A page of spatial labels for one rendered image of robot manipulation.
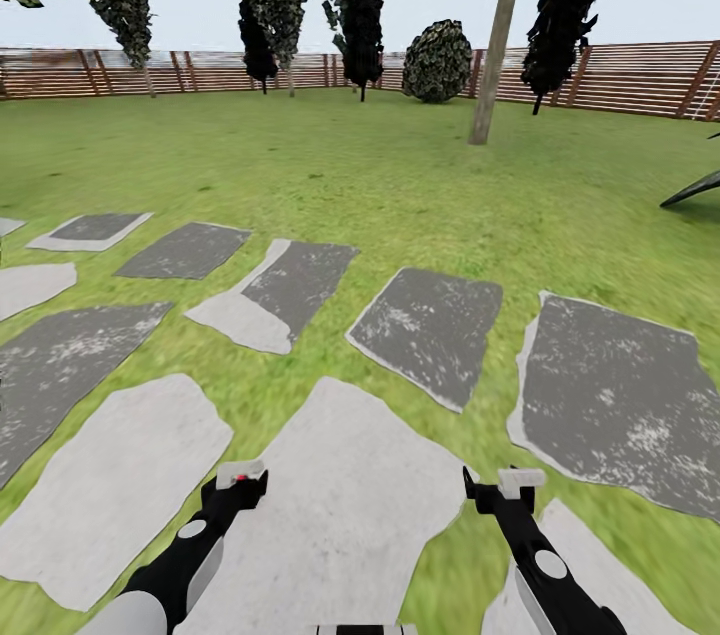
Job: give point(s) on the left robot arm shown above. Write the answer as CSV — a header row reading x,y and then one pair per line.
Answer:
x,y
161,595

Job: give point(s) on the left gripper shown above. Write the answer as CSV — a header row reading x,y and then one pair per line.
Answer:
x,y
243,495

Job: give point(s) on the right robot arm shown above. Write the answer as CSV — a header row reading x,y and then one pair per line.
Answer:
x,y
557,604

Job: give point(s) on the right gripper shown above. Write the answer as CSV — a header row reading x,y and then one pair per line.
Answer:
x,y
489,501

